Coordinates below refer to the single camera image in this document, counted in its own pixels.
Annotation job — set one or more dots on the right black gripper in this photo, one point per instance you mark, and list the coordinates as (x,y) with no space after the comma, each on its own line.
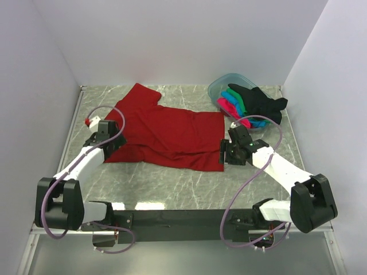
(225,145)

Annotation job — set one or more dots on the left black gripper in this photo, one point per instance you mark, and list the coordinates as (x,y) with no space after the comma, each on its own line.
(118,142)

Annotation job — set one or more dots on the red t shirt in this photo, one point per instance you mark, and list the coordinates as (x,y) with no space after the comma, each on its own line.
(166,136)

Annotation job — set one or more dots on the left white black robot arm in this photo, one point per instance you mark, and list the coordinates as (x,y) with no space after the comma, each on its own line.
(59,201)

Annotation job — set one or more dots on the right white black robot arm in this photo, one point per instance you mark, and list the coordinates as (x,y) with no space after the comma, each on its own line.
(311,201)

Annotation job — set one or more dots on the pink t shirt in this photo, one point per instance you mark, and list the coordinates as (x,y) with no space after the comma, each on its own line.
(231,111)

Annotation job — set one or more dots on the clear plastic bin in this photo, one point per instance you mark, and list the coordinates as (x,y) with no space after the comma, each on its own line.
(221,84)

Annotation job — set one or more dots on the black t shirt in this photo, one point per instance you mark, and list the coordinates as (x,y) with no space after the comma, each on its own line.
(257,102)

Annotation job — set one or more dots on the green t shirt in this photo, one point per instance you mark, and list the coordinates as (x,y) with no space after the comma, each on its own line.
(247,102)

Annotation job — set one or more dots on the blue t shirt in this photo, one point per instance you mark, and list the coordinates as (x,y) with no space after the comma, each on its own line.
(234,98)

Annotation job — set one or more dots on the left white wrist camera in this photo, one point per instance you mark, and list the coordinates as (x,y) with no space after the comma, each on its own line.
(92,123)

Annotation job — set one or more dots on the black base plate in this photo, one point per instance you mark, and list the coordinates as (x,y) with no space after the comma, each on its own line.
(185,225)

